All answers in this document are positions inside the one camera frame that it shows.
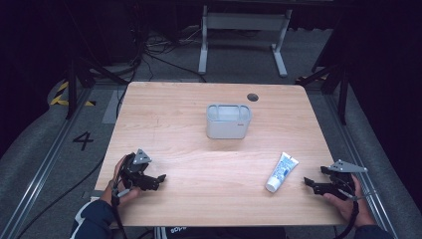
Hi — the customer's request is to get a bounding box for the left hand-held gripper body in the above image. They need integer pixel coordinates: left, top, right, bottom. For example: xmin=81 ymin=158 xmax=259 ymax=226
xmin=118 ymin=147 xmax=154 ymax=191

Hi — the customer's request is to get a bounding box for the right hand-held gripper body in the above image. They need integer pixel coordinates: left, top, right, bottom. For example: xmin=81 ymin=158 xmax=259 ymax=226
xmin=325 ymin=158 xmax=369 ymax=201

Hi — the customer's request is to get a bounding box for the white and blue toothpaste tube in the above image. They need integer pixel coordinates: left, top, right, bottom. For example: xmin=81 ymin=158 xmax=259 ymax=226
xmin=264 ymin=151 xmax=300 ymax=194

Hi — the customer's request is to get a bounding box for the white plastic holder box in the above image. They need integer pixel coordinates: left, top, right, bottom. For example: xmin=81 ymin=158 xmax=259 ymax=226
xmin=205 ymin=103 xmax=253 ymax=140

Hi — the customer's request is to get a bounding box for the person's left hand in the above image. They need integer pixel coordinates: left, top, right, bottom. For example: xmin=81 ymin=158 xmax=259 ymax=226
xmin=100 ymin=154 xmax=143 ymax=207

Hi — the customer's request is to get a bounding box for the person's right hand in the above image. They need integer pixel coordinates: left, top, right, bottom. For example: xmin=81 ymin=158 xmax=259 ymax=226
xmin=322 ymin=174 xmax=378 ymax=229

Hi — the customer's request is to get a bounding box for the black stand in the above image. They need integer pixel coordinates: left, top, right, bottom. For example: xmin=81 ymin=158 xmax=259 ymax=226
xmin=295 ymin=59 xmax=352 ymax=126
xmin=64 ymin=56 xmax=128 ymax=120

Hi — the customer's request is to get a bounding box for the yellow and black floor tape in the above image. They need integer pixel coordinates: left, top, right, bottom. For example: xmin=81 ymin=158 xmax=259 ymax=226
xmin=49 ymin=81 xmax=98 ymax=108

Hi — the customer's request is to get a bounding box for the aluminium floor rail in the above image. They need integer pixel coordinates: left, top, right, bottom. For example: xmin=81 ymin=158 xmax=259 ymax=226
xmin=0 ymin=87 xmax=94 ymax=239
xmin=322 ymin=93 xmax=399 ymax=239

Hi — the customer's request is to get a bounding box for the left hand-held gripper cable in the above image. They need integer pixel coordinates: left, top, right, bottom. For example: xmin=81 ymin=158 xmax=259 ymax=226
xmin=108 ymin=178 xmax=131 ymax=239

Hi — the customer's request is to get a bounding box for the hand-held gripper cable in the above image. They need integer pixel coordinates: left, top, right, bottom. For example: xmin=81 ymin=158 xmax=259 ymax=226
xmin=332 ymin=185 xmax=379 ymax=239
xmin=108 ymin=178 xmax=131 ymax=239

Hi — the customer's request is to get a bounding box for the right hand-held gripper cable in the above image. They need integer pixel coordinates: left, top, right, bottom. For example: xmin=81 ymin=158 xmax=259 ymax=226
xmin=332 ymin=185 xmax=379 ymax=239

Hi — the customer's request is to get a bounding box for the long black floor cable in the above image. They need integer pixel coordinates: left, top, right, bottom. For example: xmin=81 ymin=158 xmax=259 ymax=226
xmin=15 ymin=154 xmax=106 ymax=239

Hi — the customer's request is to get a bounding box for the bundle of black floor cables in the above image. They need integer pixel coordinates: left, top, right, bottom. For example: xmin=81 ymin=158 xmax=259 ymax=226
xmin=113 ymin=19 xmax=208 ymax=119

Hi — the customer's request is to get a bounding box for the grey metal table frame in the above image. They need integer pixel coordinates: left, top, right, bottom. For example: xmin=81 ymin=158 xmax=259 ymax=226
xmin=197 ymin=4 xmax=294 ymax=79

